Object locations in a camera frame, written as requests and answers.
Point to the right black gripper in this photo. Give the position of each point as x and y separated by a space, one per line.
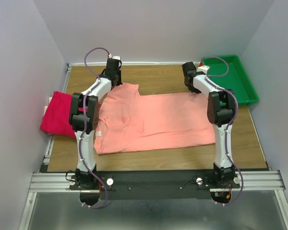
194 90

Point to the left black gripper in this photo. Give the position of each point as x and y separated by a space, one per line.
119 82

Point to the salmon pink t-shirt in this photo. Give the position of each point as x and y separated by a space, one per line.
130 122

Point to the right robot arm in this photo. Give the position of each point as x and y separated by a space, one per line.
222 110

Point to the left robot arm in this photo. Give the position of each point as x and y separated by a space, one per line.
84 118

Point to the green plastic tray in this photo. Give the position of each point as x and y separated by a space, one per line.
230 74

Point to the folded red t-shirt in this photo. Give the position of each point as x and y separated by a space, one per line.
56 117

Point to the folded white t-shirt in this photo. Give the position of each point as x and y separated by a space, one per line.
47 104

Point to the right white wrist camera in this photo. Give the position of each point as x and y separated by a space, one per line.
203 68

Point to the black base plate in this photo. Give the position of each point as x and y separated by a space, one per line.
148 185

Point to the aluminium frame rail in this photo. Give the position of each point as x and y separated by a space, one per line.
42 182

